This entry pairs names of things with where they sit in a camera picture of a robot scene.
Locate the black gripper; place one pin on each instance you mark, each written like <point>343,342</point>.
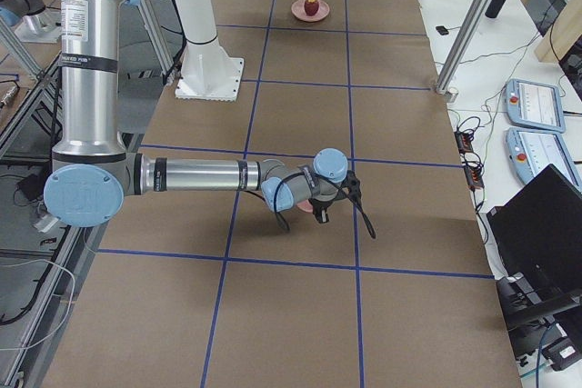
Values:
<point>321,208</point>

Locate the pink bowl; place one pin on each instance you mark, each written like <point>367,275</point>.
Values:
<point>305,206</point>

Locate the red apple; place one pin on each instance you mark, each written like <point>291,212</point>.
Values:
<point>311,7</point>

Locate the pink plate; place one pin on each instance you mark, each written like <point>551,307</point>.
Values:
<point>297,11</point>

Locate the black orange power strip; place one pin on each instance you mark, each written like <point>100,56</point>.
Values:
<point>471,162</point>

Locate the lower blue teach pendant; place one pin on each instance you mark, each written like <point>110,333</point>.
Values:
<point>531,150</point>

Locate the blue teach pendant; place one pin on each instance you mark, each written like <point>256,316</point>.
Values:
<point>531,150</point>
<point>534,105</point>

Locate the small black square device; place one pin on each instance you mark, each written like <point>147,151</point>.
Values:
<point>442,30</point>

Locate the black laptop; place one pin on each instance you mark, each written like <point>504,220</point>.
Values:
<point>538,231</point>

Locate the upper blue teach pendant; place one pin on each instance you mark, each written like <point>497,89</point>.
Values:
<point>534,105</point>

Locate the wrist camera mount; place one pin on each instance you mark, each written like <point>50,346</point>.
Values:
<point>350,189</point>

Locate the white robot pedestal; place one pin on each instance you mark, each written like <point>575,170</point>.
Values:
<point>207,72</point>

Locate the aluminium frame post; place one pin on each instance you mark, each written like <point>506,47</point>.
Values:
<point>467,30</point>

